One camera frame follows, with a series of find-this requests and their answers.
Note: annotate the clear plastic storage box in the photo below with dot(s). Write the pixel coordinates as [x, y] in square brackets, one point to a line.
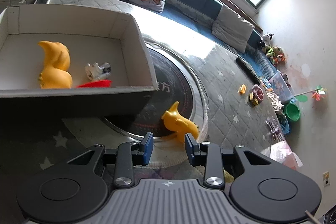
[280, 88]

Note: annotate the yellow toy vehicle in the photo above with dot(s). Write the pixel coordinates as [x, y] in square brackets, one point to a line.
[252, 100]

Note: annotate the blue sofa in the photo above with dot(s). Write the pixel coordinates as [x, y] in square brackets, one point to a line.
[199, 15]

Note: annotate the grey sofa cushion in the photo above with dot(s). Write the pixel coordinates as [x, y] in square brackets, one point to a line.
[232, 29]

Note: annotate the pink white package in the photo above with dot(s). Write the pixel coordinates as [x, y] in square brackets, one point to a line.
[282, 153]

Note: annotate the grey cardboard box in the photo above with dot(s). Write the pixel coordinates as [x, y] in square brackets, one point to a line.
[92, 36]

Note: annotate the round black turntable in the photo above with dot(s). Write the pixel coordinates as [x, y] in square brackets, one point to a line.
[175, 83]

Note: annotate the plush toys pile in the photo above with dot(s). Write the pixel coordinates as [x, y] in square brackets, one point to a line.
[274, 54]

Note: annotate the small white robot toy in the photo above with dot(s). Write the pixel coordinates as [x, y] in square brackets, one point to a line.
[96, 72]

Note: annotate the green plastic basin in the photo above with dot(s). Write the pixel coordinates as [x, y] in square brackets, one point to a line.
[292, 112]

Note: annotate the red cloth piece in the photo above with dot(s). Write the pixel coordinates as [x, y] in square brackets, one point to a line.
[96, 84]

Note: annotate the pink toy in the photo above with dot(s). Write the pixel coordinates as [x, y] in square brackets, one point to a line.
[258, 93]

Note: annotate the yellow plush duck toy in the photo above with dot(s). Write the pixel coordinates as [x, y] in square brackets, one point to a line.
[175, 122]

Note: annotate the orange plush duck toy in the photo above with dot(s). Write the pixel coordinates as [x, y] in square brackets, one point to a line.
[56, 63]

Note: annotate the small orange toy block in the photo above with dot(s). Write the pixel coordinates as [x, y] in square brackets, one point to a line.
[242, 89]

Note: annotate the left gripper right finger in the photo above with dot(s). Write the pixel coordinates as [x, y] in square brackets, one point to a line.
[218, 161]

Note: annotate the black remote control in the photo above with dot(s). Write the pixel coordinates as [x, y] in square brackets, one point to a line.
[248, 71]

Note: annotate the colourful pinwheel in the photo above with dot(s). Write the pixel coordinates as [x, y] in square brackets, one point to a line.
[317, 94]

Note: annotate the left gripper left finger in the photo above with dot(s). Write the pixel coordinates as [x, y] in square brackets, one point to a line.
[124, 158]

